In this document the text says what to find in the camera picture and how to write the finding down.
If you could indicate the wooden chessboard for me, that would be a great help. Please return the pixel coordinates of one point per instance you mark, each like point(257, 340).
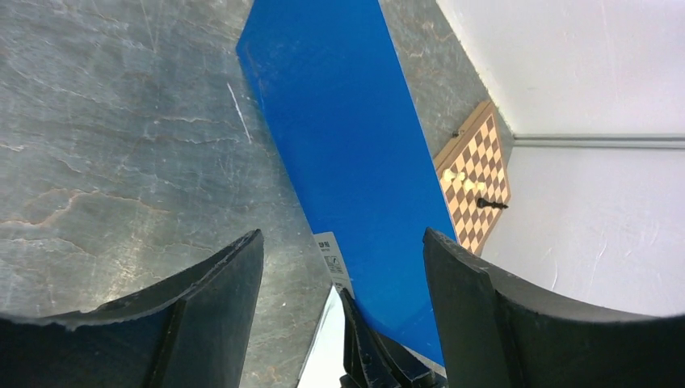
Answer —
point(476, 149)

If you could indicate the white paper sheet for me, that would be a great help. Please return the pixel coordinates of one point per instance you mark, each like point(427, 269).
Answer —
point(324, 362)

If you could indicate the black chess piece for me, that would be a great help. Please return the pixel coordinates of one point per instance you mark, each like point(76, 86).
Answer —
point(483, 203)

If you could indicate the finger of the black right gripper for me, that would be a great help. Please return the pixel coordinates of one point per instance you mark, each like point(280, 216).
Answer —
point(371, 359)

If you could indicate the white chess pawn left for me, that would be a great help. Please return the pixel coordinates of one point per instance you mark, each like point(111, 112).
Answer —
point(451, 176)

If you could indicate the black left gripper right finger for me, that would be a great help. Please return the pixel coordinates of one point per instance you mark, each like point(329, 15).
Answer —
point(499, 330)

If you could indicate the aluminium frame post right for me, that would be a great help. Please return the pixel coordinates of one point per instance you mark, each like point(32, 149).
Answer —
point(602, 141)

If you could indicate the white chess pawn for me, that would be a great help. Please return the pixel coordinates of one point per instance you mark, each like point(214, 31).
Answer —
point(473, 186)
point(451, 176)

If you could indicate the white chess pawn middle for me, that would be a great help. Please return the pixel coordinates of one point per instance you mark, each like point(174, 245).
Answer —
point(473, 186)

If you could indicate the blue plastic folder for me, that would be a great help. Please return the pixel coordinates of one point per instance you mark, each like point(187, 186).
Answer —
point(331, 89)

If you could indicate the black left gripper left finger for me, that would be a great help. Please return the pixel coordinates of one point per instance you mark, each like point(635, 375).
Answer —
point(188, 330)

